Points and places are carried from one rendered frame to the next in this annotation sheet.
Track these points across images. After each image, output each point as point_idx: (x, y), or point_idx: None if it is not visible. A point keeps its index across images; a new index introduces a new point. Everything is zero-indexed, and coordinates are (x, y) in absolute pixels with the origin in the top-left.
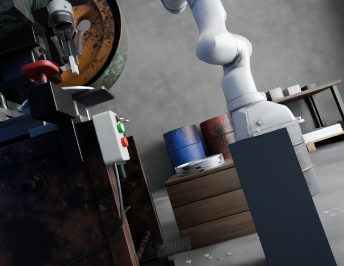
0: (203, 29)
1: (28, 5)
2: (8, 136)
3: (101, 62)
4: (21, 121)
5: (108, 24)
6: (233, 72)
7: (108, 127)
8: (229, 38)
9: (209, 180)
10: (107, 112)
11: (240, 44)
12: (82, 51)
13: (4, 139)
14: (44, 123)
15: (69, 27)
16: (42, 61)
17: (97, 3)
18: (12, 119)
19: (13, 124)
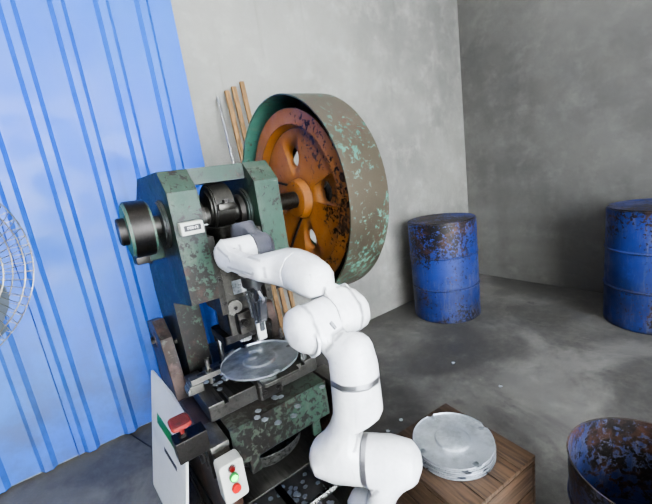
0: (324, 431)
1: (213, 278)
2: (201, 407)
3: (334, 263)
4: (203, 405)
5: (344, 213)
6: (352, 503)
7: (219, 479)
8: (342, 474)
9: (423, 492)
10: (218, 469)
11: (367, 483)
12: (323, 231)
13: (200, 406)
14: (211, 419)
15: (254, 291)
16: (171, 430)
17: (334, 173)
18: (200, 398)
19: (201, 402)
